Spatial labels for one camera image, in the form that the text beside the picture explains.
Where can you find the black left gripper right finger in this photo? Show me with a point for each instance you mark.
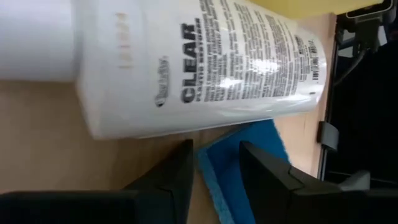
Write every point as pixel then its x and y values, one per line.
pixel 295 202

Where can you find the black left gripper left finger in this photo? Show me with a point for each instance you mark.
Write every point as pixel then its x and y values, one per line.
pixel 93 208

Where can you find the blue kitchen sponge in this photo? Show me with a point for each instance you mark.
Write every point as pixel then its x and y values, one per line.
pixel 224 161

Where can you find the white printed squeeze bottle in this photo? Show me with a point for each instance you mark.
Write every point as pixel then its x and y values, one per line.
pixel 155 62

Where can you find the small table edge clamp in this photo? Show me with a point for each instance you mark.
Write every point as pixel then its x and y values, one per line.
pixel 328 137

